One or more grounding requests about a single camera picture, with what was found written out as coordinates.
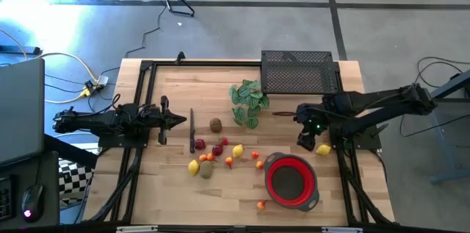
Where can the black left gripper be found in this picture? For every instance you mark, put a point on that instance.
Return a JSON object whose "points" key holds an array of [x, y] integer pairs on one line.
{"points": [[158, 118]]}

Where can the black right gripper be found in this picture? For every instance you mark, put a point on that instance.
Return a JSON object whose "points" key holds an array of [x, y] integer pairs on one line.
{"points": [[311, 117]]}

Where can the yellow toy lemon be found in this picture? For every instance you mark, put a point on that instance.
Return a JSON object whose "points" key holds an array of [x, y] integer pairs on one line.
{"points": [[323, 149], [193, 167], [238, 151]]}

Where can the black knife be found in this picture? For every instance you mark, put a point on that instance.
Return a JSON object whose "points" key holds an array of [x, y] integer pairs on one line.
{"points": [[192, 130]]}

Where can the red collapsible colander bowl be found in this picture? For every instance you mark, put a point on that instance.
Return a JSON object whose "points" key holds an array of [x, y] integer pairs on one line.
{"points": [[304, 167]]}

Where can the dark red toy plum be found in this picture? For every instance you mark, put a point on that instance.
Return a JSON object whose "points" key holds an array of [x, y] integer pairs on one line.
{"points": [[217, 150], [199, 144]]}

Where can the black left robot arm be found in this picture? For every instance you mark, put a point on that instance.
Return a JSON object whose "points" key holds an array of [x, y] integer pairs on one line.
{"points": [[103, 121]]}

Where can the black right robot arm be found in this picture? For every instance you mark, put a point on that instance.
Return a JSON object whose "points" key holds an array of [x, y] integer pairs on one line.
{"points": [[367, 100]]}

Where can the small orange toy fruit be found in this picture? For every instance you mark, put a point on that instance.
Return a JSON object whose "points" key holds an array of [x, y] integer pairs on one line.
{"points": [[210, 157], [202, 157]]}

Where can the brown toy kiwi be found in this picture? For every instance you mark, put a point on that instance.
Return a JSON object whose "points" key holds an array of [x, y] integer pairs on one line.
{"points": [[215, 125]]}

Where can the green toy mango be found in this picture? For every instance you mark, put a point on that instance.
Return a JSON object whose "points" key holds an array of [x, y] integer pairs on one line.
{"points": [[206, 170]]}

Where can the artificial striped green plant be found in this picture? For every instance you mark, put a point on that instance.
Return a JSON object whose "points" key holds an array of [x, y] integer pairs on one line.
{"points": [[249, 100]]}

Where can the black perforated metal shelf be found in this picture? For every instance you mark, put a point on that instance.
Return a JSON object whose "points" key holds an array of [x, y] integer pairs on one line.
{"points": [[299, 71]]}

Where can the grey power adapter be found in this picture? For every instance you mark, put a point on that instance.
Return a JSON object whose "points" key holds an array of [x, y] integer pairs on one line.
{"points": [[102, 80]]}

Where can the black white checkerboard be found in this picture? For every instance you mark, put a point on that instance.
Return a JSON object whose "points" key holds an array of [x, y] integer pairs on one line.
{"points": [[73, 179]]}

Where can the blue grey side table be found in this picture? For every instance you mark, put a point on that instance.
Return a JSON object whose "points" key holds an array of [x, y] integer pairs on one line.
{"points": [[438, 145]]}

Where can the dark grey desk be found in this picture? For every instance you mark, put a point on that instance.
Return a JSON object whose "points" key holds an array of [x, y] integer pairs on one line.
{"points": [[49, 174]]}

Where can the grey monitor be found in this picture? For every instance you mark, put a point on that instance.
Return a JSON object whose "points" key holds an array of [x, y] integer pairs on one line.
{"points": [[20, 111]]}

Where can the black computer mouse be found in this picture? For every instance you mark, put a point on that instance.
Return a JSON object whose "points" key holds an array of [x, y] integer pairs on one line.
{"points": [[32, 201]]}

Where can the black floor bar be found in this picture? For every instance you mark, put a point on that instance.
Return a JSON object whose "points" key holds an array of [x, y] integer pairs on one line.
{"points": [[20, 50]]}

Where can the black keyboard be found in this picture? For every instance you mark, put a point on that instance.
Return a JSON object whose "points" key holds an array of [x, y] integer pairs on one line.
{"points": [[5, 198]]}

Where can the black frame clamp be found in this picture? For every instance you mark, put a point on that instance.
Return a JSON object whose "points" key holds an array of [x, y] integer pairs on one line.
{"points": [[180, 57]]}

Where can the white metal bracket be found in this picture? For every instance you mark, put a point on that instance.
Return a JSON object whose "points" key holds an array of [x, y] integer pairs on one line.
{"points": [[341, 230], [136, 229]]}

